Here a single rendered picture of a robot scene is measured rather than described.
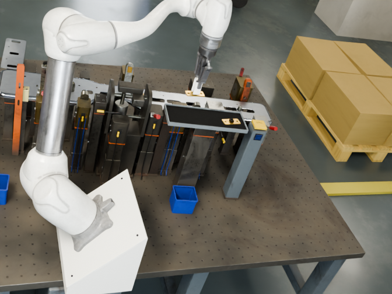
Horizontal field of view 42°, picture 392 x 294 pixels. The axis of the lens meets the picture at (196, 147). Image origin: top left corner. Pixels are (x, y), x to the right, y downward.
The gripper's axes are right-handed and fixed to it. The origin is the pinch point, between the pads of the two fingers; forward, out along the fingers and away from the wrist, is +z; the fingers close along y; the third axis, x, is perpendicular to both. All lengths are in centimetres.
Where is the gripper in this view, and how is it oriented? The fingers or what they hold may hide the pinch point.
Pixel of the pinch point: (196, 86)
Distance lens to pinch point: 223.7
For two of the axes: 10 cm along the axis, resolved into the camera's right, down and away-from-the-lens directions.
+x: 9.3, -0.1, 3.8
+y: 2.9, 6.5, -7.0
